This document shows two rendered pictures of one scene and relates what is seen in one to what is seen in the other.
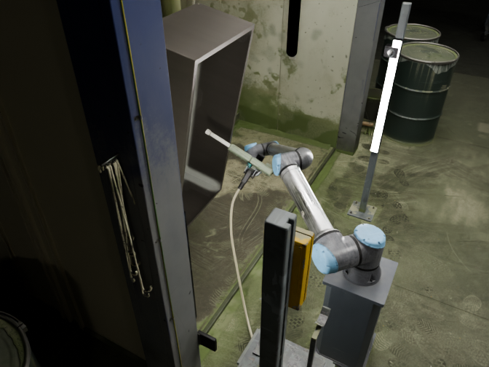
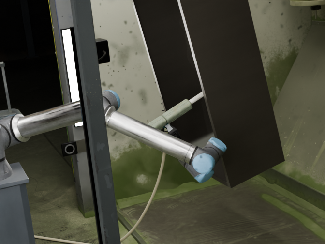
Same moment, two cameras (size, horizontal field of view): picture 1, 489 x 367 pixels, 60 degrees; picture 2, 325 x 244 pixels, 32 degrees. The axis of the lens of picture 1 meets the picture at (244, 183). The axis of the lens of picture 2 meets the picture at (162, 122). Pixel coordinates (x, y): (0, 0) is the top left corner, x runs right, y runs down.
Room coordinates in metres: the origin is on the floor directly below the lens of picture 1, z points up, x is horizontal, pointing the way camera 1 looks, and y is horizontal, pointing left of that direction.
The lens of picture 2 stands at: (3.93, -2.12, 1.57)
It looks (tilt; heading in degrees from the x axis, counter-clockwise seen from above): 15 degrees down; 131
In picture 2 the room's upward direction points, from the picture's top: 6 degrees counter-clockwise
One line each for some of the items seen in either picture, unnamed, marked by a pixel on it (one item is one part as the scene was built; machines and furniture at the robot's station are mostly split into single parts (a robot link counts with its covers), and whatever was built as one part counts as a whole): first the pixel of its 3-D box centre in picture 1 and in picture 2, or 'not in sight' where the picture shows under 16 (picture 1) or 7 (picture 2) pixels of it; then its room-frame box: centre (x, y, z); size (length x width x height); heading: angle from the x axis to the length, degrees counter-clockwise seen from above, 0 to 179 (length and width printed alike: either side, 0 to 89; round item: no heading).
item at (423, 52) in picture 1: (427, 53); not in sight; (4.02, -1.76, 0.86); 0.54 x 0.54 x 0.01
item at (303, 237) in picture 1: (285, 266); not in sight; (0.79, -0.11, 1.42); 0.12 x 0.06 x 0.26; 61
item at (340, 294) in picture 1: (351, 311); (4, 233); (1.47, -0.59, 0.32); 0.31 x 0.31 x 0.64; 61
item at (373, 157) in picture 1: (380, 124); (109, 221); (2.69, -0.98, 0.82); 0.05 x 0.05 x 1.64; 61
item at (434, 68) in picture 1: (416, 94); not in sight; (4.02, -1.76, 0.44); 0.59 x 0.58 x 0.89; 166
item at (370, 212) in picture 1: (362, 210); not in sight; (2.69, -0.98, 0.01); 0.20 x 0.20 x 0.01; 61
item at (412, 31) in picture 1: (412, 32); not in sight; (4.67, -1.83, 0.86); 0.54 x 0.54 x 0.01
